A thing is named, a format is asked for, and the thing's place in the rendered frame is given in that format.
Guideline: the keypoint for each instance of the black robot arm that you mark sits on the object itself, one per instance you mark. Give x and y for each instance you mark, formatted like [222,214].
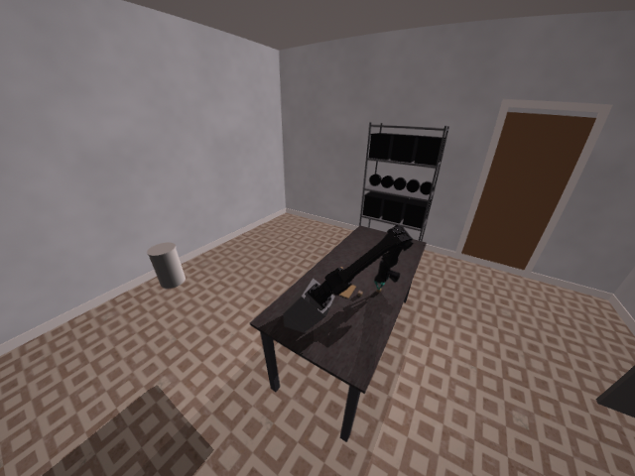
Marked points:
[339,279]

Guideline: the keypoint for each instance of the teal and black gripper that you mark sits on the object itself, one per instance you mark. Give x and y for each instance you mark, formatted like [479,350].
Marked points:
[378,277]

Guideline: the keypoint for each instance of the tan flat mat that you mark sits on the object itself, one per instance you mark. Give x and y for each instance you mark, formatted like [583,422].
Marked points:
[348,292]

